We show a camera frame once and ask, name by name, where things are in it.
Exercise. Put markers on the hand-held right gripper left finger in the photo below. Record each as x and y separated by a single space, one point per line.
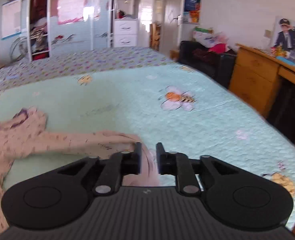
137 155

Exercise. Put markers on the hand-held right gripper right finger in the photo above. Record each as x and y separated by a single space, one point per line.
160 155

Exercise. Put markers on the cream printed shirt purple lace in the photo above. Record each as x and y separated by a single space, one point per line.
12 140

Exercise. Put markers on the pile of clothes in wardrobe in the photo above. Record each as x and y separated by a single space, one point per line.
38 40

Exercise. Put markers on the dark red hanging clothes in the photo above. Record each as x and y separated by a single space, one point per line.
38 0

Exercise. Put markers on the green bee-print quilt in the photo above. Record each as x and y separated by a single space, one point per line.
212 130

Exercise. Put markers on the black armchair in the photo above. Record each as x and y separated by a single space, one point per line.
207 62

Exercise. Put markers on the purple heart-print bedsheet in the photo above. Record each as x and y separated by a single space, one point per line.
87 62

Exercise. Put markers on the wooden desk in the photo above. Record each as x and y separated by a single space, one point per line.
252 80

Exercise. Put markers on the white drawer cabinet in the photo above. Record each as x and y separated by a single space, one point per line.
125 33

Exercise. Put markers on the plastic bags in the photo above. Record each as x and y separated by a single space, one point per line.
212 40

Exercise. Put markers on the light blue sliding-door wardrobe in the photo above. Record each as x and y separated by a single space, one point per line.
70 35

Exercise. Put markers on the white door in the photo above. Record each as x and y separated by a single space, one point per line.
172 10

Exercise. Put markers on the pink bordered poster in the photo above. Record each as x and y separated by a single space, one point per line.
93 2
71 5

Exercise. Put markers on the colourful clutter on desk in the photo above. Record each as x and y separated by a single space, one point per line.
282 51

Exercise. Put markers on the uniformed child photo poster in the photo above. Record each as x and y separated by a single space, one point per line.
288 37

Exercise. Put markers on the blue bordered chart poster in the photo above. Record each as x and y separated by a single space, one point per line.
11 17

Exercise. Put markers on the bags in wall niche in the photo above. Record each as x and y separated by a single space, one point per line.
193 0

